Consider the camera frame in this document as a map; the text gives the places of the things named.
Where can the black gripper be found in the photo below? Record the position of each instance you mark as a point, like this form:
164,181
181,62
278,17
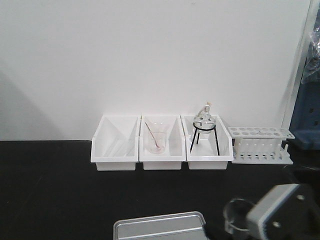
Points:
297,219

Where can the clear glass beaker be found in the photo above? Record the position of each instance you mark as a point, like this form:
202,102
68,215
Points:
235,213

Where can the silver metal tray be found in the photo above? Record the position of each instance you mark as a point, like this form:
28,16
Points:
175,226

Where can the glass beaker in bin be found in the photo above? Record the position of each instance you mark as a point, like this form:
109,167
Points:
160,133

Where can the white test tube rack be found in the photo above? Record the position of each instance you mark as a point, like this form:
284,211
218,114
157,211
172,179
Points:
260,145

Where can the blue equipment box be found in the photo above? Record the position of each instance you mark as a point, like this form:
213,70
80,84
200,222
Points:
305,121

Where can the white right storage bin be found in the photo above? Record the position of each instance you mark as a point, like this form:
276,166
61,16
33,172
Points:
210,151

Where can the white storage bin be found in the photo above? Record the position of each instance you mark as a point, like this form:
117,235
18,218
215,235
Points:
175,151
210,151
115,143

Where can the glass alcohol lamp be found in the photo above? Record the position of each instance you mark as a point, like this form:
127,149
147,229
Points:
203,121

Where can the clear plastic bag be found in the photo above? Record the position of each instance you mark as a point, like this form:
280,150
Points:
312,66

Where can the white middle storage bin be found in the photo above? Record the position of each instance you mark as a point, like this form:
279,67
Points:
175,151

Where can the glass stirring rod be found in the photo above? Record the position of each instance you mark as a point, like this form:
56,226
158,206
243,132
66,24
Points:
152,135

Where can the white left storage bin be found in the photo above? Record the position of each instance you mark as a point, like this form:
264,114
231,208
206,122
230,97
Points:
115,143

